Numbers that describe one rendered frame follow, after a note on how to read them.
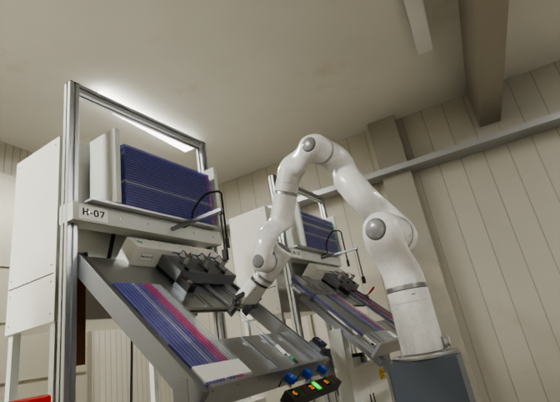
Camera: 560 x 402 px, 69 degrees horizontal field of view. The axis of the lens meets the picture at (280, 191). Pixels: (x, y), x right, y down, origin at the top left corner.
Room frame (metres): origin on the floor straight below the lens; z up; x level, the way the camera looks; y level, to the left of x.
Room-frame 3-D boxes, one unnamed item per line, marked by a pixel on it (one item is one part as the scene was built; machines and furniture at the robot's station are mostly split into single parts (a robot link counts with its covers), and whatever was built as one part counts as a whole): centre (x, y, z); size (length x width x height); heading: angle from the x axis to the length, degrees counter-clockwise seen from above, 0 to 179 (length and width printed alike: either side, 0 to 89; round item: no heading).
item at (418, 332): (1.27, -0.32, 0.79); 0.19 x 0.19 x 0.18
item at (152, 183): (1.69, 0.52, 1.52); 0.51 x 0.13 x 0.27; 151
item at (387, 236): (1.24, -0.30, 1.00); 0.19 x 0.12 x 0.24; 146
